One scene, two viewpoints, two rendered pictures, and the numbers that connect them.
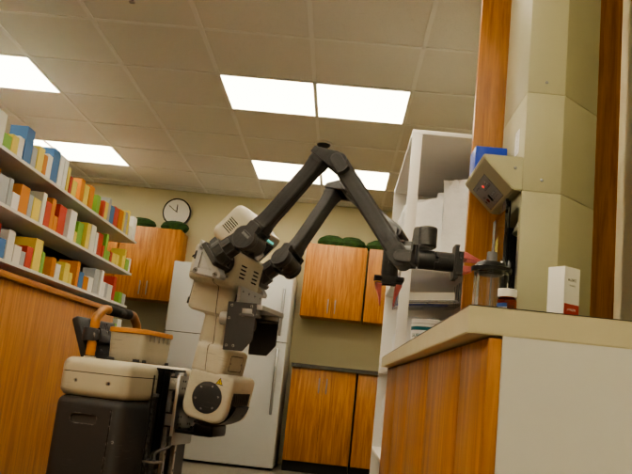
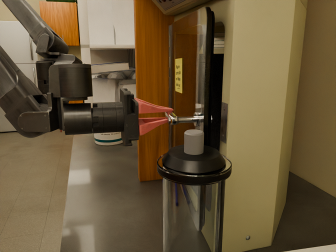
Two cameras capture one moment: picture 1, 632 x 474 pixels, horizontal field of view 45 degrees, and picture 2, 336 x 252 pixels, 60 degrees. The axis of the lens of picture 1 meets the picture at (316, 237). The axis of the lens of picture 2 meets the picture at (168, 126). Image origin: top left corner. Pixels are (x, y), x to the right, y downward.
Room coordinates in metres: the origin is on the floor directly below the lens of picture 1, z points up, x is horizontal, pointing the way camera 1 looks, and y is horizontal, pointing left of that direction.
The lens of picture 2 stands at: (1.66, -0.32, 1.32)
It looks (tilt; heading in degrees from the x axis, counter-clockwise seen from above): 14 degrees down; 342
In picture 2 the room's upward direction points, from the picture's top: straight up
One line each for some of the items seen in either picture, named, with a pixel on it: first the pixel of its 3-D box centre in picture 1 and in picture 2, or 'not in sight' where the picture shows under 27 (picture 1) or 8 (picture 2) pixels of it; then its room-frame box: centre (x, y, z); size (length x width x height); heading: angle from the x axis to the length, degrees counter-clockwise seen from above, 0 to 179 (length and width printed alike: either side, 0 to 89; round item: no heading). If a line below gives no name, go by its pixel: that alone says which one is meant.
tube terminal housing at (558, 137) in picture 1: (548, 234); (248, 49); (2.24, -0.70, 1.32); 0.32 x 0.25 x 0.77; 177
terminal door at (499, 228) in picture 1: (497, 273); (184, 112); (2.25, -0.56, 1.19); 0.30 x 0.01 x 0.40; 172
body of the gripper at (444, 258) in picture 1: (447, 261); (112, 117); (2.20, -0.39, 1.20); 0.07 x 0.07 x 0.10; 87
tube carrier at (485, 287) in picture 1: (489, 307); (192, 225); (2.03, -0.49, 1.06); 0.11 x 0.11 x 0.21
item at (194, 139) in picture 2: (491, 263); (193, 153); (2.03, -0.49, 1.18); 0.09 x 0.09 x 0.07
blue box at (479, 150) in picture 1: (487, 165); not in sight; (2.33, -0.53, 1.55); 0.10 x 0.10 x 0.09; 87
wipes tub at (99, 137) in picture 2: (427, 339); (108, 124); (2.90, -0.47, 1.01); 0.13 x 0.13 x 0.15
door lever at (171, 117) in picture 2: not in sight; (178, 116); (2.18, -0.52, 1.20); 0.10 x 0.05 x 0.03; 172
